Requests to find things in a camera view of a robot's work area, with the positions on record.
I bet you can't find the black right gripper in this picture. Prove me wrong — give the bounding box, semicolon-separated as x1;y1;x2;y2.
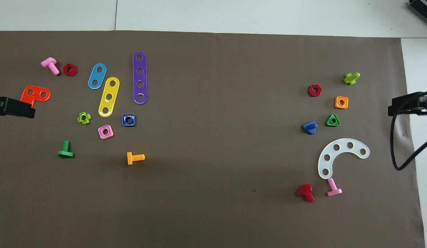
388;91;427;121

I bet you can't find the blue triangle-head screw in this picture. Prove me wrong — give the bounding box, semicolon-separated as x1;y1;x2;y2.
301;121;318;135

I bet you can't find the pink plastic screw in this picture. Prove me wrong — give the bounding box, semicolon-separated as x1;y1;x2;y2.
41;57;60;76
327;178;343;197

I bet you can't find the lime green cross-head screw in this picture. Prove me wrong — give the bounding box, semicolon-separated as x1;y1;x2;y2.
343;72;361;85

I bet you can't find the green plastic screw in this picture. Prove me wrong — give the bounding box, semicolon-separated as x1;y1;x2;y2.
57;140;74;159

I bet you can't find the pink square nut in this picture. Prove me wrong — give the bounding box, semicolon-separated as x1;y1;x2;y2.
98;125;114;140

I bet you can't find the orange plastic screw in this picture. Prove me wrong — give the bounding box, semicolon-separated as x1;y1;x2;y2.
127;152;146;166

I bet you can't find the red plastic screw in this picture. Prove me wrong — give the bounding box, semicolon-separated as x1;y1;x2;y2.
298;184;315;203

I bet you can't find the orange three-hole angled plate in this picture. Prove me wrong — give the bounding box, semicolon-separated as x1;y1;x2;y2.
20;85;51;108

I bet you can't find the light blue two-hole strip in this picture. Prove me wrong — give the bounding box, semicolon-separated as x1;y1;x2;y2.
88;63;107;90

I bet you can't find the white curved five-hole plate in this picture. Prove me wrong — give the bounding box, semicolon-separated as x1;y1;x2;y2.
318;138;370;180

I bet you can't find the yellow three-hole strip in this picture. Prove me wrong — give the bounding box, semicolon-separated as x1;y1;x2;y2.
98;76;120;118

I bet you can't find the grey finned device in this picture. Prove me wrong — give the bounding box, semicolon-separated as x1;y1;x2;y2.
407;0;427;20

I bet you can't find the purple four-hole strip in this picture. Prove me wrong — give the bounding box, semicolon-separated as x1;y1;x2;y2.
132;52;148;105

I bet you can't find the brown table mat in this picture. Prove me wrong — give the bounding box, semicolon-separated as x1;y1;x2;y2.
0;30;426;248

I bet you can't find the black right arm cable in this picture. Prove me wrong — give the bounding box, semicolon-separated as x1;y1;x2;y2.
390;91;427;171

